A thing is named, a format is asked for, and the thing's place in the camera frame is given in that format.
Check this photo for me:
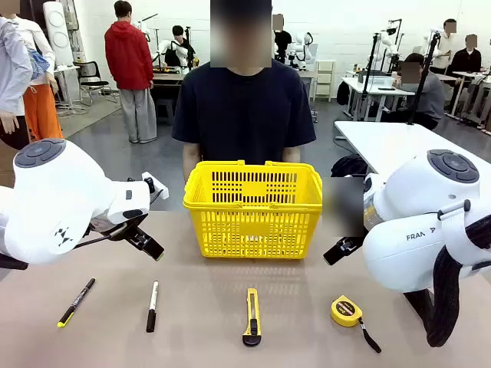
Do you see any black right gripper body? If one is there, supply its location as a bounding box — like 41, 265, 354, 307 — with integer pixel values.
339, 235, 364, 252

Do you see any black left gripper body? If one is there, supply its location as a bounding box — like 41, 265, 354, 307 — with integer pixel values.
91, 215, 151, 246

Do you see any white marker with black cap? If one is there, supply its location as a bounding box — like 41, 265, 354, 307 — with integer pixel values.
145, 281, 160, 334

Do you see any yellow tape measure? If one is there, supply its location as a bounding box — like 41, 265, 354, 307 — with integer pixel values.
330, 294, 382, 354

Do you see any yellow utility knife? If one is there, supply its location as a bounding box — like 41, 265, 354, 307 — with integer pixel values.
242, 287, 263, 348

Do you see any person's right forearm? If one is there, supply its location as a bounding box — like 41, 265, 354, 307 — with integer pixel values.
182, 143, 203, 186

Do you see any yellow plastic shopping basket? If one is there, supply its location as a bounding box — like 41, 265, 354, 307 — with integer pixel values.
183, 159, 324, 261

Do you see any person in navy T-shirt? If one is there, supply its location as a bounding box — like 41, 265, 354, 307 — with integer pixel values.
171, 0, 318, 166

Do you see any seated person in grey top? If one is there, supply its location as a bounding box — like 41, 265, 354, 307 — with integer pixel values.
390, 52, 447, 131

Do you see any person in red hoodie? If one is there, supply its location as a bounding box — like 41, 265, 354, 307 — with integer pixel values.
104, 0, 158, 145

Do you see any seated person in black clothes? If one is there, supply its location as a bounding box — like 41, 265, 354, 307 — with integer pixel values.
163, 25, 195, 71

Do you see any person in black T-shirt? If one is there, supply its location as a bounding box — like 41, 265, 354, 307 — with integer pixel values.
272, 14, 293, 64

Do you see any person in black jacket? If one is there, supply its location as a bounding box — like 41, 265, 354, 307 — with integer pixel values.
447, 34, 483, 77

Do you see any standing person in white shirt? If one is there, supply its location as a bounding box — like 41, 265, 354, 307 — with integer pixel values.
428, 18, 458, 76

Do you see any black backpack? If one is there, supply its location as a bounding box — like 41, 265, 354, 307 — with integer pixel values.
331, 154, 369, 179

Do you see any black pen with yellow cap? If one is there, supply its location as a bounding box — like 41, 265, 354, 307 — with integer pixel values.
57, 278, 97, 329

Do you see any large white table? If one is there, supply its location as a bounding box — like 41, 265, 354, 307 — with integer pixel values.
333, 120, 491, 181

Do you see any figure in orange trousers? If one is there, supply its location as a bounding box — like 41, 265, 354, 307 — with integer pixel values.
15, 15, 66, 143

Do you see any white background desk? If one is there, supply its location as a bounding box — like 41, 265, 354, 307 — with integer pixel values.
340, 76, 416, 122

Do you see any black office chair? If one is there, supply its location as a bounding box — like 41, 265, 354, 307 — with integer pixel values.
73, 60, 118, 107

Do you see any white shelf cart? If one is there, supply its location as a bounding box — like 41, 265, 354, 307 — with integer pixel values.
314, 60, 337, 103

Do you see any black tripod pole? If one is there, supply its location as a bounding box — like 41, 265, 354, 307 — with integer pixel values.
407, 32, 441, 126

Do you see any figure in light blue shirt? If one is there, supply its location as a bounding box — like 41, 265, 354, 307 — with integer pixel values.
0, 0, 35, 151

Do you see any white tower air conditioner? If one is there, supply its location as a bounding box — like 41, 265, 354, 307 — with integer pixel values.
42, 0, 74, 66

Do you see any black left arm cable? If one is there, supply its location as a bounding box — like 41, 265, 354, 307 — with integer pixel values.
0, 228, 130, 271

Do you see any black camera stand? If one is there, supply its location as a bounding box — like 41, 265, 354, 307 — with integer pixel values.
361, 33, 381, 110

